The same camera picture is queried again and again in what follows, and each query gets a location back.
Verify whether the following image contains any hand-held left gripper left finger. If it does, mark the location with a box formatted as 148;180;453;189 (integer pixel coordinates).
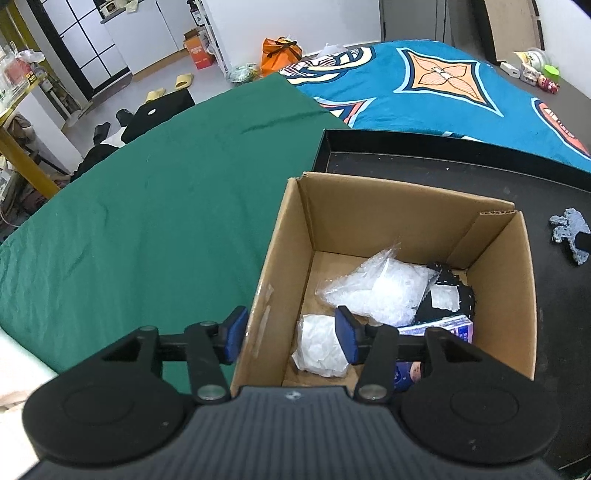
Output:
99;305;250;406

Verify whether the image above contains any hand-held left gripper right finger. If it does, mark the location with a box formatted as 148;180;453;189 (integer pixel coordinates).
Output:
335;305;490;404

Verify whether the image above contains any grey-blue toy figure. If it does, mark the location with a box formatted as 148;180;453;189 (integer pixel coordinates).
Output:
549;209;591;266

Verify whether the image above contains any white plastic wrap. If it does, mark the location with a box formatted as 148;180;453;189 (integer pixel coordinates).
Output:
291;314;352;378

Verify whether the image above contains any clear bubble wrap bag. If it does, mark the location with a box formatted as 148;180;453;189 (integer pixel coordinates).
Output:
315;244;439;329

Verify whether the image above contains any blue and white carton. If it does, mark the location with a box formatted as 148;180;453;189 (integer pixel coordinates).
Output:
394;314;475;393

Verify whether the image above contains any brown cardboard box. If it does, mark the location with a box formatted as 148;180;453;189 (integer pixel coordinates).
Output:
229;172;539;400

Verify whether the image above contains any black plastic tray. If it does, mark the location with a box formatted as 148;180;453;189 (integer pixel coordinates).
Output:
311;129;591;478

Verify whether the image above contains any black cloth with white tag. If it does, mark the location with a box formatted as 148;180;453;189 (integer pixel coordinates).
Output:
413;262;476;326

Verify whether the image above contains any green bed cloth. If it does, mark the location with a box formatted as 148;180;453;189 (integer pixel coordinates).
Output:
0;71;352;374

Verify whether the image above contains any blue patterned blanket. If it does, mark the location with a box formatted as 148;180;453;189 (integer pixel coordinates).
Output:
277;39;591;174

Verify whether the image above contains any white plastic tub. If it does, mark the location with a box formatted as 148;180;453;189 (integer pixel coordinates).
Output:
513;47;550;70

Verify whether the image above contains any black and white clothing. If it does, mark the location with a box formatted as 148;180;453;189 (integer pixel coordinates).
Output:
69;129;127;178

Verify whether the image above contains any white mattress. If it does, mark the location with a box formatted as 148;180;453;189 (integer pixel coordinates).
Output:
0;330;61;467

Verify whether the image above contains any plastic bag with greens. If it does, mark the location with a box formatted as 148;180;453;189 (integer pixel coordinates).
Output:
228;62;262;86

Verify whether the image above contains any pile of stored clutter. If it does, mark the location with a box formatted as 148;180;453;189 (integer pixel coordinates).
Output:
0;115;70;227

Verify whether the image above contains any yellow table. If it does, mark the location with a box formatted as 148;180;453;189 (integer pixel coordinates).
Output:
0;76;61;200

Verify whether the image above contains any orange bag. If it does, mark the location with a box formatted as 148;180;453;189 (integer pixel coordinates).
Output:
261;37;304;78

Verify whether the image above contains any orange cardboard box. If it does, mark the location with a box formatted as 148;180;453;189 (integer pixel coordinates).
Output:
183;28;217;71

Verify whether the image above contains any grey panel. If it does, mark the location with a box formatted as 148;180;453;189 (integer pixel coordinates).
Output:
379;0;497;61

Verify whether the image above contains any white kitchen cabinet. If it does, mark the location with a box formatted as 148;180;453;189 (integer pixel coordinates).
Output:
99;0;204;75

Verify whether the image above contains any black framed sliding door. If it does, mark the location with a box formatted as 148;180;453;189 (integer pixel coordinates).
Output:
25;0;132;100

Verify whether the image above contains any clear container with red contents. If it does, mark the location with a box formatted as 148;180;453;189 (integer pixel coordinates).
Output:
0;46;44;93

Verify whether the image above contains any brown board with black frame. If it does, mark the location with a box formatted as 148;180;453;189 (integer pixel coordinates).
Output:
471;0;548;65

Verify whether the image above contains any white wire rack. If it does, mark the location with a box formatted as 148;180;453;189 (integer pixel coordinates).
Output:
187;0;232;77

